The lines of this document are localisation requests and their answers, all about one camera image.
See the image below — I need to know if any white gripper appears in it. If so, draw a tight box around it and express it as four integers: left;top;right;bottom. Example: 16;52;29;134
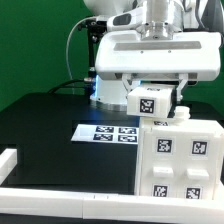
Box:
95;30;222;101

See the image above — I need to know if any white cabinet top block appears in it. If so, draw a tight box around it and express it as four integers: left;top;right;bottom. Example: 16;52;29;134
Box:
127;84;174;118

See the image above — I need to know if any white cabinet body box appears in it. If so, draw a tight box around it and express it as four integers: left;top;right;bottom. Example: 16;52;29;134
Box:
134;106;224;200

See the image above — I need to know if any white door panel with tags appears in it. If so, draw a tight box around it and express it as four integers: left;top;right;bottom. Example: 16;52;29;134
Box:
181;136;216;200

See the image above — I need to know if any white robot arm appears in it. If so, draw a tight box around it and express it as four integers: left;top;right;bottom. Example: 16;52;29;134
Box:
83;0;224;84

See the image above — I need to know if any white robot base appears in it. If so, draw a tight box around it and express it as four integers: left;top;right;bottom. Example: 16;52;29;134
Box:
90;76;128;111

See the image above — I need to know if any white sheet with tags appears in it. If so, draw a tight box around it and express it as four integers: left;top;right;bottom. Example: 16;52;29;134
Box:
71;124;139;145

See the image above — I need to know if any white obstacle fence left piece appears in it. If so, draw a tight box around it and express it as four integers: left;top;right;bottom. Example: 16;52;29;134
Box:
0;148;17;185

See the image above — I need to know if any white obstacle fence front bar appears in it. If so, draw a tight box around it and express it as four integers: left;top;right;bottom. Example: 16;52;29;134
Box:
0;188;224;224

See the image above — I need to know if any black camera on stand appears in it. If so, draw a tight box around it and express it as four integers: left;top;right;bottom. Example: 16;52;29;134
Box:
78;16;107;38

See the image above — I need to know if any grey cable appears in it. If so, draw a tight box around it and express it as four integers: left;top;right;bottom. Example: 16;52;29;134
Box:
65;17;92;96

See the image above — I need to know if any black cable bundle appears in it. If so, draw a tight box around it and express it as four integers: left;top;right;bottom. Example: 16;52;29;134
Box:
47;79;98;95

